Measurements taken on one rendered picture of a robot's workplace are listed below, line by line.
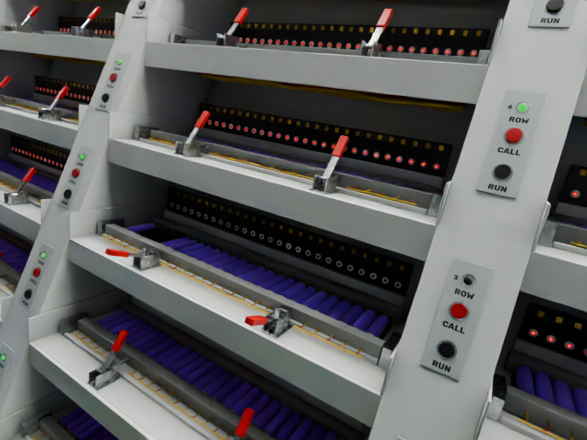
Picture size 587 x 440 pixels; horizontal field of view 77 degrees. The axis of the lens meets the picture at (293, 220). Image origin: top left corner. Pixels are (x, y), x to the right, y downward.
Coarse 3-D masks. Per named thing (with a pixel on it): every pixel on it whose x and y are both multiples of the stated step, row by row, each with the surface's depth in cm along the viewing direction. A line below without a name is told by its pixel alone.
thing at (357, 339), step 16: (112, 224) 72; (128, 240) 68; (144, 240) 67; (160, 256) 64; (176, 256) 62; (192, 272) 61; (208, 272) 59; (224, 272) 59; (224, 288) 57; (240, 288) 56; (256, 288) 56; (272, 304) 54; (288, 304) 53; (304, 320) 51; (320, 320) 50; (336, 320) 50; (336, 336) 49; (352, 336) 48; (368, 336) 48; (368, 352) 47
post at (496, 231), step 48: (528, 0) 43; (528, 48) 42; (576, 48) 40; (480, 96) 43; (576, 96) 39; (480, 144) 42; (480, 192) 41; (528, 192) 39; (432, 240) 42; (480, 240) 40; (528, 240) 38; (432, 288) 41; (480, 336) 38; (432, 384) 39; (480, 384) 37; (384, 432) 40; (432, 432) 38
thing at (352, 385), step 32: (96, 224) 72; (128, 224) 78; (192, 224) 78; (96, 256) 64; (288, 256) 67; (128, 288) 61; (160, 288) 57; (192, 288) 57; (192, 320) 54; (224, 320) 51; (256, 352) 49; (288, 352) 46; (320, 352) 47; (384, 352) 45; (320, 384) 45; (352, 384) 42; (384, 384) 40; (352, 416) 43
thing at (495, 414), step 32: (544, 320) 49; (576, 320) 47; (512, 352) 50; (544, 352) 49; (576, 352) 48; (512, 384) 47; (544, 384) 45; (576, 384) 46; (480, 416) 37; (512, 416) 41; (544, 416) 40; (576, 416) 39
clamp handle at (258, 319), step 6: (276, 312) 49; (246, 318) 43; (252, 318) 43; (258, 318) 44; (264, 318) 45; (270, 318) 47; (276, 318) 49; (252, 324) 43; (258, 324) 44; (264, 324) 45
